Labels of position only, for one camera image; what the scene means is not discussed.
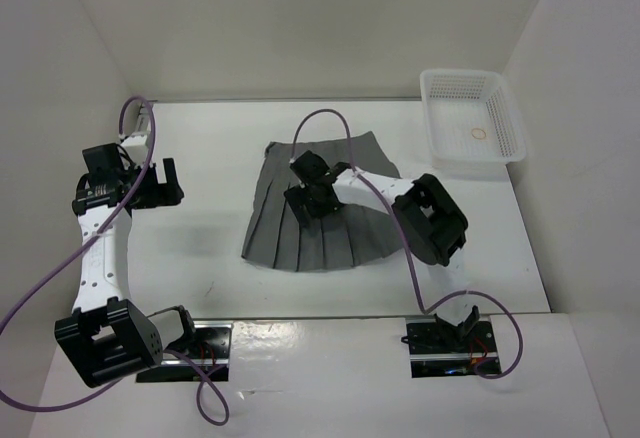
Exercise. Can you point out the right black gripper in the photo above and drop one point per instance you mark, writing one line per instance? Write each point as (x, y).
(297, 197)

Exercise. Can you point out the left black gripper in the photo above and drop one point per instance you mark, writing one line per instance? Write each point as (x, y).
(162, 194)

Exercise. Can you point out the grey pleated skirt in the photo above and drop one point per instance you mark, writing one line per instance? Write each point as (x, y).
(350, 237)

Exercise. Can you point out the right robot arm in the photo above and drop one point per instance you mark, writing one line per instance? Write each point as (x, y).
(431, 226)

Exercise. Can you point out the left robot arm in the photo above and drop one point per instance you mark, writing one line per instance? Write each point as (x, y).
(106, 337)

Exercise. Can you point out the orange rubber band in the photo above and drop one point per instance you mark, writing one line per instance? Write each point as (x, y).
(478, 133)

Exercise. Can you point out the white plastic basket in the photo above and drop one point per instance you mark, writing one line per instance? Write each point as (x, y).
(455, 101)

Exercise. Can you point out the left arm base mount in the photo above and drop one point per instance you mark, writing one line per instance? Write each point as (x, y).
(210, 351)

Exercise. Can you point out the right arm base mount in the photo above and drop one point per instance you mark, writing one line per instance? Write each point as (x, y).
(431, 356)

